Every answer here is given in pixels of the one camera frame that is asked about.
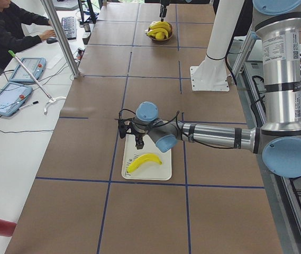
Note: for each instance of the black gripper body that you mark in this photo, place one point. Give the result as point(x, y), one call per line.
point(139, 135)
point(163, 3)

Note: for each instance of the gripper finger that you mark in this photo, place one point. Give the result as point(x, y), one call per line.
point(162, 17)
point(137, 141)
point(141, 143)

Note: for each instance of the yellow banana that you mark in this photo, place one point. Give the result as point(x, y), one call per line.
point(159, 24)
point(160, 36)
point(151, 33)
point(147, 157)

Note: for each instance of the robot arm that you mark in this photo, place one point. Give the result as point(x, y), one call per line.
point(277, 24)

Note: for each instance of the brown wicker basket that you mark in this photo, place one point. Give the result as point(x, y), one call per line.
point(169, 31)

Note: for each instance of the white bear tray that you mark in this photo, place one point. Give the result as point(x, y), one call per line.
point(148, 170)

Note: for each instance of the black keyboard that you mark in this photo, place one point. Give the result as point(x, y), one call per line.
point(69, 27)

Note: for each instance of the computer mouse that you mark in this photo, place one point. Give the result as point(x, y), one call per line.
point(51, 40)

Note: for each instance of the far teach pendant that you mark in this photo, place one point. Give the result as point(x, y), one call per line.
point(35, 65)

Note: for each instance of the teach pendant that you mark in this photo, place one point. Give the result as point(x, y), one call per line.
point(12, 97)
point(35, 65)

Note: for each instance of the near teach pendant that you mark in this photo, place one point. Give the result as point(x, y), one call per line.
point(12, 97)

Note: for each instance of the metal rod green tip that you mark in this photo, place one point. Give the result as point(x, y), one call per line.
point(30, 74)

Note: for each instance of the person in black hoodie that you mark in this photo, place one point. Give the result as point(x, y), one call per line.
point(11, 33)

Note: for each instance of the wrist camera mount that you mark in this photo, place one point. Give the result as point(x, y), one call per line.
point(123, 127)

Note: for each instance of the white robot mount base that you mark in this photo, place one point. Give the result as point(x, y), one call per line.
point(211, 74)

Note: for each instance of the aluminium frame post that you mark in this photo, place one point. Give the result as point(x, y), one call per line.
point(69, 47)

